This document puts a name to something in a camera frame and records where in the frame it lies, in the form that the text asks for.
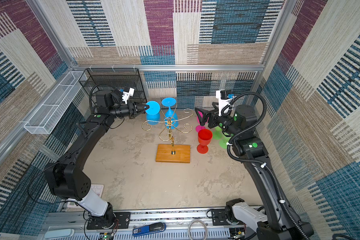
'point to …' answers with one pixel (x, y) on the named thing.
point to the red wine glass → (204, 137)
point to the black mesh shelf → (102, 80)
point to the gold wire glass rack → (165, 134)
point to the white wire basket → (44, 119)
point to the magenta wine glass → (199, 127)
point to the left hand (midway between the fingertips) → (148, 105)
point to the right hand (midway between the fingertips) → (204, 108)
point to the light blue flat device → (59, 233)
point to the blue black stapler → (149, 229)
